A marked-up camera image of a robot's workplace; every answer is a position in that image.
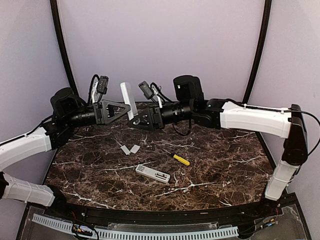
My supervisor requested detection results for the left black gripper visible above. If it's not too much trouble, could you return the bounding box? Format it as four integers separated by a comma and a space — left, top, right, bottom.
64, 99, 131, 129

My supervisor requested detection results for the black frame post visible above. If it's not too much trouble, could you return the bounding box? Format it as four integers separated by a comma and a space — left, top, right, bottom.
49, 0, 79, 96
242, 0, 272, 104

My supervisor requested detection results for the black front rail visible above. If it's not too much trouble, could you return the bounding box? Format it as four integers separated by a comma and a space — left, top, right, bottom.
42, 192, 298, 227

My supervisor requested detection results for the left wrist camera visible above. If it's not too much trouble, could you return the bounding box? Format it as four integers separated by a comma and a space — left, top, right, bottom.
87, 74, 109, 104

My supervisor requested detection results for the yellow handled screwdriver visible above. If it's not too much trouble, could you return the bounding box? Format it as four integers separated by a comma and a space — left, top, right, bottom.
164, 149, 190, 166

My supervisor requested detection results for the grey remote control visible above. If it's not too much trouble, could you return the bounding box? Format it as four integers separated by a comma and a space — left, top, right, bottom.
120, 82, 138, 120

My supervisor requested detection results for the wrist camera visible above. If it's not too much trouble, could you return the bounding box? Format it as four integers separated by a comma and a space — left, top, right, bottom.
87, 74, 109, 104
138, 81, 163, 108

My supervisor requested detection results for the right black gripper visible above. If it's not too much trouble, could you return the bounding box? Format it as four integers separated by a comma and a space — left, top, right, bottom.
127, 100, 195, 132

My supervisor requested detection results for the grey remote battery cover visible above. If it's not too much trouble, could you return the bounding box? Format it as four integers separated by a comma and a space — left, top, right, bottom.
130, 144, 141, 154

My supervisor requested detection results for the white battery cover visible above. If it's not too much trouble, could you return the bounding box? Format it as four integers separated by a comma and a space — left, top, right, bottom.
120, 145, 131, 155

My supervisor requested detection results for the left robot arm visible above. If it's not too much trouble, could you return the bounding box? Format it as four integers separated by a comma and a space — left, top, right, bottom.
0, 87, 131, 218

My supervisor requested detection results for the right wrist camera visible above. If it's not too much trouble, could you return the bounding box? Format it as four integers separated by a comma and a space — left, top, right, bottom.
138, 81, 163, 108

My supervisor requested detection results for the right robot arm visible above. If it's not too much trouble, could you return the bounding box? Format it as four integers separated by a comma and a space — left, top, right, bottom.
128, 75, 311, 217

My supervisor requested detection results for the white slim remote control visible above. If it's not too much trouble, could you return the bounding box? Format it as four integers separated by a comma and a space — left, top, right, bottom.
135, 164, 171, 184

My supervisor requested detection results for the left black frame post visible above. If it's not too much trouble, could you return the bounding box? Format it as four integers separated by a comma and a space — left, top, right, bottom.
49, 0, 79, 96

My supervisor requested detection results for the right black frame post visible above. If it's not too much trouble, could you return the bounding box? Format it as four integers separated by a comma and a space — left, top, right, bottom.
242, 0, 272, 104

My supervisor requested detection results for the white slotted cable duct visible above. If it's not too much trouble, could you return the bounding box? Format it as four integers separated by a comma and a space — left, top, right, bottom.
32, 213, 239, 240

